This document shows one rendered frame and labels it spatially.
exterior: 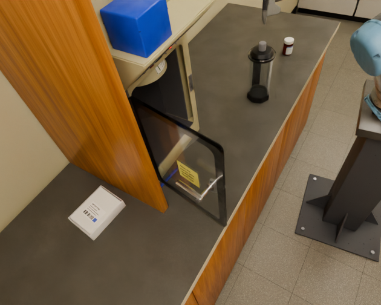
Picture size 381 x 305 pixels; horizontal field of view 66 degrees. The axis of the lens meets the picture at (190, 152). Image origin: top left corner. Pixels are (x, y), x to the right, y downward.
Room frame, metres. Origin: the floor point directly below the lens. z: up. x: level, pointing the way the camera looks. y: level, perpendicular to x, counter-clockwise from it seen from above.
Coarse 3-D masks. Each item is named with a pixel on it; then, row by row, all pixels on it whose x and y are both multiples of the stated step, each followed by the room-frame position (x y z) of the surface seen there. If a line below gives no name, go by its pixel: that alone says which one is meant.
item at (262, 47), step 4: (260, 44) 0.98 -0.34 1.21; (264, 44) 0.97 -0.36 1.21; (252, 48) 1.01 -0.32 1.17; (256, 48) 1.00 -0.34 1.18; (260, 48) 0.98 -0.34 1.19; (264, 48) 0.97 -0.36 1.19; (268, 48) 0.98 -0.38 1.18; (252, 52) 0.98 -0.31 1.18; (256, 52) 0.97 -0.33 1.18; (260, 52) 0.97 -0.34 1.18; (264, 52) 0.96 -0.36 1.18; (268, 52) 0.96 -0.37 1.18; (272, 52) 0.96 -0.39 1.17; (252, 56) 0.97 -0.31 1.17; (256, 56) 0.96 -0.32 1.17; (260, 56) 0.95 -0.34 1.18; (264, 56) 0.95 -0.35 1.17; (268, 56) 0.94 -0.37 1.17
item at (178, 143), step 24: (144, 120) 0.57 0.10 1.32; (168, 120) 0.49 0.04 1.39; (168, 144) 0.51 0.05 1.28; (192, 144) 0.43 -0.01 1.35; (216, 144) 0.39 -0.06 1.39; (168, 168) 0.53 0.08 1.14; (192, 168) 0.45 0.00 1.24; (216, 168) 0.38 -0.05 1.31; (216, 192) 0.39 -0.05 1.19; (216, 216) 0.40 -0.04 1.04
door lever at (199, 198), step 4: (180, 180) 0.43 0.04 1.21; (176, 184) 0.43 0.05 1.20; (180, 184) 0.42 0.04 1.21; (184, 184) 0.42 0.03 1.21; (208, 184) 0.40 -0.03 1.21; (184, 188) 0.41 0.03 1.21; (188, 188) 0.41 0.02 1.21; (208, 188) 0.40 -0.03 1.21; (212, 188) 0.39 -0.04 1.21; (188, 192) 0.40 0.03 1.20; (192, 192) 0.39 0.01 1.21; (196, 192) 0.39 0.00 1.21; (204, 192) 0.39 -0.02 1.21; (192, 196) 0.38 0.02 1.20; (196, 196) 0.38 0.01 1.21; (200, 196) 0.38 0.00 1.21; (204, 196) 0.38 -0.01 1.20; (196, 200) 0.37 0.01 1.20; (200, 200) 0.37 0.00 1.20
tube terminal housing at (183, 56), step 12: (96, 0) 0.63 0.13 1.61; (108, 0) 0.65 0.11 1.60; (168, 0) 0.81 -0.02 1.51; (96, 12) 0.62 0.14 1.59; (108, 36) 0.63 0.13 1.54; (180, 48) 0.86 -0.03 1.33; (180, 60) 0.86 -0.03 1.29; (180, 72) 0.85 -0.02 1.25; (132, 84) 0.65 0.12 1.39; (192, 96) 0.84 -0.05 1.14; (192, 108) 0.83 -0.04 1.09; (192, 120) 0.84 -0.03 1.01
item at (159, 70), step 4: (164, 60) 0.81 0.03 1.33; (160, 64) 0.77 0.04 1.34; (164, 64) 0.79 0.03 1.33; (156, 68) 0.76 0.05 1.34; (160, 68) 0.76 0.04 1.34; (164, 68) 0.78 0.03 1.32; (152, 72) 0.74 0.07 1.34; (156, 72) 0.75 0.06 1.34; (160, 72) 0.76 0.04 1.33; (148, 76) 0.73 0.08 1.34; (152, 76) 0.74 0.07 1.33; (156, 76) 0.74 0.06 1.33; (160, 76) 0.75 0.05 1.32; (144, 80) 0.73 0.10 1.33; (148, 80) 0.73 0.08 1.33; (152, 80) 0.73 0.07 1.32; (140, 84) 0.72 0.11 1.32; (144, 84) 0.72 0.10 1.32
